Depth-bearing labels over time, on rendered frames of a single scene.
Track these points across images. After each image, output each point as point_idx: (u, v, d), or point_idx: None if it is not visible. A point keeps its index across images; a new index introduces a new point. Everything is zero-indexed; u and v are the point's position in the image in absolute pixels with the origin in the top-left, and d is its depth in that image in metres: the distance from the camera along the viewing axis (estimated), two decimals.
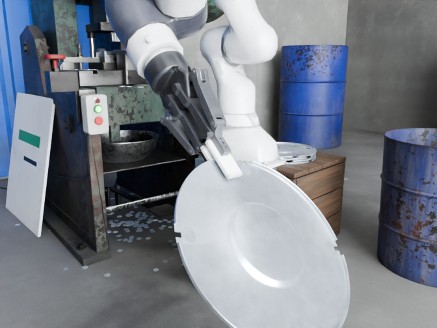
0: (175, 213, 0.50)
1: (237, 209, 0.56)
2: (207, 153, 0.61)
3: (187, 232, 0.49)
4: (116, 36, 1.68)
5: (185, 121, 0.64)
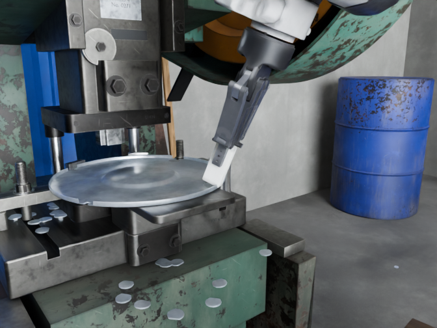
0: (190, 159, 0.80)
1: (176, 172, 0.70)
2: (231, 157, 0.61)
3: (176, 161, 0.79)
4: (109, 135, 0.74)
5: (246, 115, 0.57)
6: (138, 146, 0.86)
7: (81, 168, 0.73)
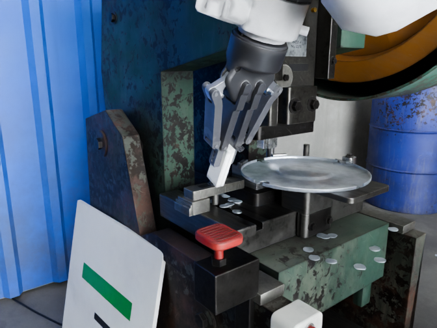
0: (269, 159, 1.04)
1: (303, 164, 0.97)
2: (228, 159, 0.60)
3: (266, 161, 1.01)
4: (270, 140, 0.97)
5: (236, 118, 0.55)
6: (274, 149, 1.10)
7: None
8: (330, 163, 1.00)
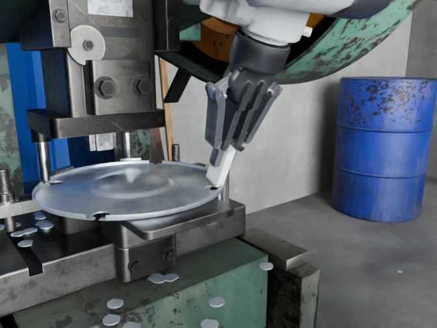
0: (75, 216, 0.50)
1: (93, 191, 0.60)
2: (229, 159, 0.60)
3: None
4: (99, 139, 0.69)
5: (238, 118, 0.56)
6: (131, 151, 0.82)
7: None
8: (53, 186, 0.63)
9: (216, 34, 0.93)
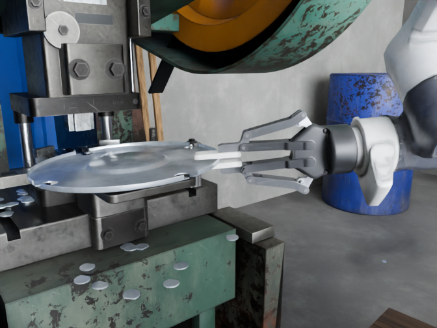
0: (172, 180, 0.51)
1: (118, 172, 0.56)
2: (229, 158, 0.62)
3: None
4: (77, 120, 0.74)
5: (274, 159, 0.62)
6: (110, 134, 0.87)
7: None
8: (59, 184, 0.53)
9: None
